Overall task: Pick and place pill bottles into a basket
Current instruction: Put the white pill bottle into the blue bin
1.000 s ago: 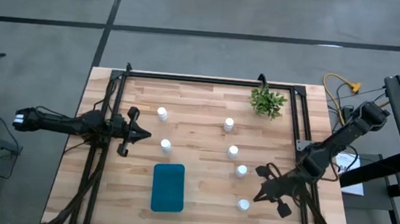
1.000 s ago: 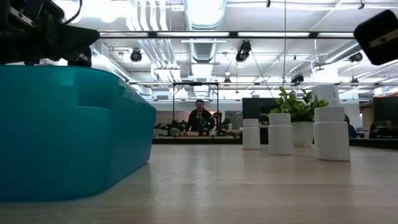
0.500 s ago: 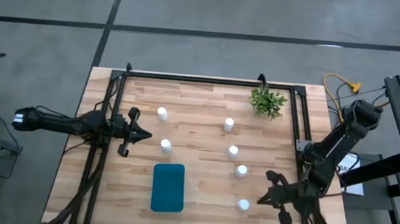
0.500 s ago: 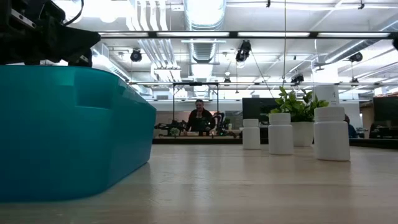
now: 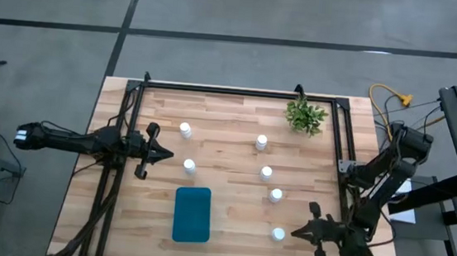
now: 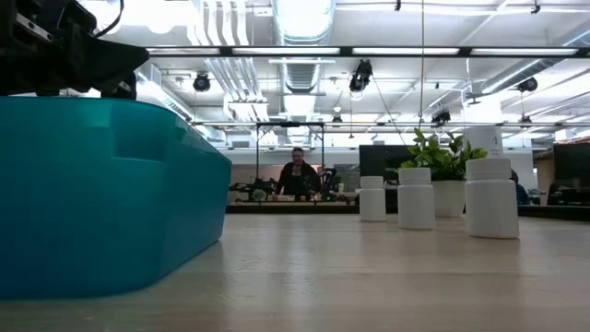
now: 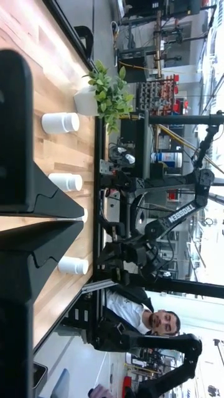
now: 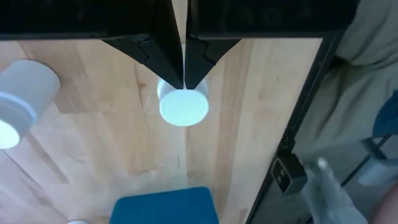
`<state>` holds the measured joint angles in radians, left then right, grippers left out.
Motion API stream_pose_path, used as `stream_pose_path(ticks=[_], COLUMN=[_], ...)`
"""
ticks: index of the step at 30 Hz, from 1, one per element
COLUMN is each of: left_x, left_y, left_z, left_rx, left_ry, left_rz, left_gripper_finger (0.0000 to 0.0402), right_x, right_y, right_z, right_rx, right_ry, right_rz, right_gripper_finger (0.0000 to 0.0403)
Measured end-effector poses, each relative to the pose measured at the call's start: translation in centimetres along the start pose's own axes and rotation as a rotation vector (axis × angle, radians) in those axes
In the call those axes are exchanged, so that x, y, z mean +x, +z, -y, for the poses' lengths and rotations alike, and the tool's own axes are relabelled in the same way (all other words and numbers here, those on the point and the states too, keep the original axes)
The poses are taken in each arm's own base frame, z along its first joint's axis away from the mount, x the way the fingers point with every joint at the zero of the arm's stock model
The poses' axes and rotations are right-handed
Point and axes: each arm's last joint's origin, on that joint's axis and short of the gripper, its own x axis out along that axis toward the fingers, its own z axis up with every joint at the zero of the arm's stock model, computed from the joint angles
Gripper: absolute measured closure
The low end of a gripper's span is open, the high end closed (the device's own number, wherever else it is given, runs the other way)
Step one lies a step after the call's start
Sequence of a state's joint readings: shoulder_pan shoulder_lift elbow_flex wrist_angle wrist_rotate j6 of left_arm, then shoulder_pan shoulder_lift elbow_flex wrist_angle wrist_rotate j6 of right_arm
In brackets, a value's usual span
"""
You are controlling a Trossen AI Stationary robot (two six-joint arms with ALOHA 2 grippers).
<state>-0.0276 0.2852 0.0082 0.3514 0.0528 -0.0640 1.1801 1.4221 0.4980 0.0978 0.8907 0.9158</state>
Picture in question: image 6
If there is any thin overhead metal beam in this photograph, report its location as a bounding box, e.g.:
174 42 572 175
190 120 590 129

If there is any black table edge rail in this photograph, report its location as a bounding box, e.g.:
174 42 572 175
225 204 590 221

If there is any overhead beam with light strips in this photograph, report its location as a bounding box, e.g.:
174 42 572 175
146 45 590 59

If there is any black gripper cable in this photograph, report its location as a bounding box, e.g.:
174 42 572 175
90 0 125 39

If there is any silver ventilation duct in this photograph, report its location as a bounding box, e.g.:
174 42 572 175
271 0 336 96

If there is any dark monitor screen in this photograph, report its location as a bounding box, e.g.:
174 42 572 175
359 144 415 184
551 142 590 207

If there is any white plastic pill bottle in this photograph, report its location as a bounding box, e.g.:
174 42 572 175
359 175 387 223
464 158 520 240
396 167 436 231

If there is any teal plastic basket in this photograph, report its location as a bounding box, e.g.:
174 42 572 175
0 95 233 300

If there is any black background station frame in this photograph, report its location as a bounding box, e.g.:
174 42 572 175
254 121 326 204

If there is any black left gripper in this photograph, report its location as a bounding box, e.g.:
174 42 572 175
0 0 151 101

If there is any white pillar with number sign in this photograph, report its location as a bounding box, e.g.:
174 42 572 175
462 99 504 160

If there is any thin hanging cord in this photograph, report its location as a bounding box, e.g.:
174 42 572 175
419 0 426 130

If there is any seated person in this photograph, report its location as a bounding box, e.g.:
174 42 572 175
509 169 532 206

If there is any green plant in white pot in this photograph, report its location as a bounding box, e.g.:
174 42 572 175
399 127 489 219

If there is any standing person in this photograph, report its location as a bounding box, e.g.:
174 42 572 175
275 147 323 203

